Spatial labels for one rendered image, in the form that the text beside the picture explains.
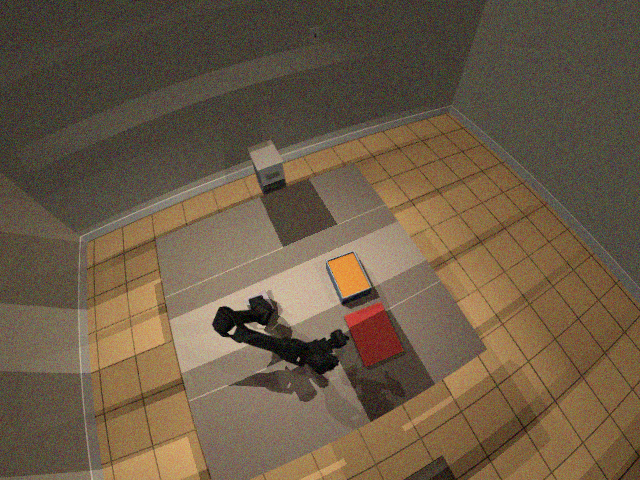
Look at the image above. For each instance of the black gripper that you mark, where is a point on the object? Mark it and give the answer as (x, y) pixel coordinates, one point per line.
(337, 338)

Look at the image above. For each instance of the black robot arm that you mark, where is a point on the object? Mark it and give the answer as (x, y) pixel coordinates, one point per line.
(287, 349)

